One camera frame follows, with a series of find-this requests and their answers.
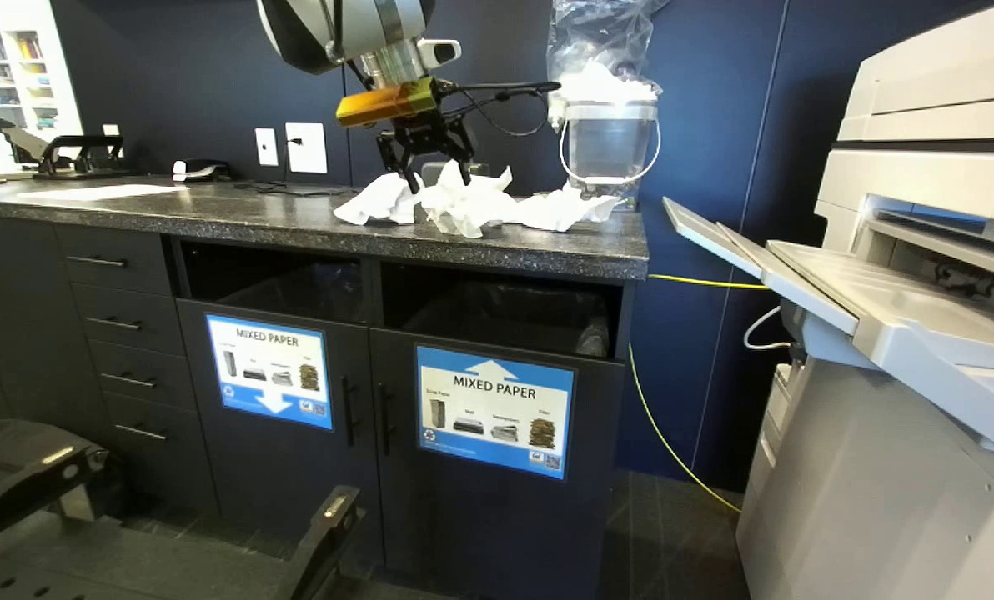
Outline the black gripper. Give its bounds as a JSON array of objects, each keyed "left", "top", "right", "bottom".
[{"left": 374, "top": 107, "right": 480, "bottom": 195}]

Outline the black bin liner bag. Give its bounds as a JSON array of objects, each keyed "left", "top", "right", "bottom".
[
  {"left": 224, "top": 259, "right": 366, "bottom": 326},
  {"left": 402, "top": 277, "right": 621, "bottom": 361}
]

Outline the black bin cabinet door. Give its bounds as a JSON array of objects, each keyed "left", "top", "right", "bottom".
[
  {"left": 366, "top": 326, "right": 623, "bottom": 600},
  {"left": 177, "top": 298, "right": 385, "bottom": 570}
]

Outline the large white outlet plate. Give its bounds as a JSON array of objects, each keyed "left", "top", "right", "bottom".
[{"left": 283, "top": 121, "right": 331, "bottom": 178}]

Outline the clear plastic bucket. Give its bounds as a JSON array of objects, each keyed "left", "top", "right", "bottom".
[{"left": 548, "top": 92, "right": 663, "bottom": 211}]

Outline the white paper wad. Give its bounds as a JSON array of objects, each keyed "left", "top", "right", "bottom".
[{"left": 550, "top": 61, "right": 661, "bottom": 128}]

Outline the clear plastic bag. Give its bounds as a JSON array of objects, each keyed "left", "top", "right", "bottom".
[{"left": 544, "top": 0, "right": 671, "bottom": 109}]

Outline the blue label with up arrow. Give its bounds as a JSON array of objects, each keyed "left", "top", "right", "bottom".
[{"left": 414, "top": 342, "right": 577, "bottom": 483}]

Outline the blue label with down arrow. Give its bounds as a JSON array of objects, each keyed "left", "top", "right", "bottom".
[{"left": 203, "top": 310, "right": 338, "bottom": 432}]

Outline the black hole punch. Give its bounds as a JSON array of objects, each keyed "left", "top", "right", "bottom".
[{"left": 35, "top": 129, "right": 129, "bottom": 179}]

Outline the white shelf unit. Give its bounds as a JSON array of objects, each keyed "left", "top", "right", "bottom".
[{"left": 0, "top": 0, "right": 86, "bottom": 170}]

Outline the grey paper trimmer lever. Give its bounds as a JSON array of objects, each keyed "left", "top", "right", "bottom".
[{"left": 0, "top": 105, "right": 54, "bottom": 170}]

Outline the grey printer side tray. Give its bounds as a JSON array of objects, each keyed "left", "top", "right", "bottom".
[{"left": 661, "top": 197, "right": 994, "bottom": 459}]

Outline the dark cabinet unit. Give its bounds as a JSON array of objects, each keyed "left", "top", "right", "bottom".
[{"left": 0, "top": 202, "right": 652, "bottom": 600}]

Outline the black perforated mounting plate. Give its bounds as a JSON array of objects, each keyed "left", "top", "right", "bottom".
[{"left": 0, "top": 502, "right": 334, "bottom": 600}]

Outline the large white office printer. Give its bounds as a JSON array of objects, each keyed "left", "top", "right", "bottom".
[{"left": 661, "top": 0, "right": 994, "bottom": 600}]

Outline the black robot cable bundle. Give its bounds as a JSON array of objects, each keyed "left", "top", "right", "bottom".
[{"left": 433, "top": 77, "right": 563, "bottom": 142}]

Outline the small white wall plate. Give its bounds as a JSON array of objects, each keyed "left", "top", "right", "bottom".
[{"left": 253, "top": 125, "right": 282, "bottom": 170}]

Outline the black door handle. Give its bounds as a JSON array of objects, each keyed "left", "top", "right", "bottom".
[
  {"left": 339, "top": 378, "right": 365, "bottom": 449},
  {"left": 374, "top": 379, "right": 396, "bottom": 459}
]

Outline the yellow cable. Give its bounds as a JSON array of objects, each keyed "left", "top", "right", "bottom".
[{"left": 623, "top": 269, "right": 773, "bottom": 517}]

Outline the white cable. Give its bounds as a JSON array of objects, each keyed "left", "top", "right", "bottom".
[{"left": 741, "top": 305, "right": 799, "bottom": 356}]

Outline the metal drawer handle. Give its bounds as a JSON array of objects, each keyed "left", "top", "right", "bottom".
[
  {"left": 110, "top": 420, "right": 173, "bottom": 447},
  {"left": 66, "top": 255, "right": 129, "bottom": 273},
  {"left": 79, "top": 313, "right": 146, "bottom": 338},
  {"left": 98, "top": 369, "right": 165, "bottom": 392}
]

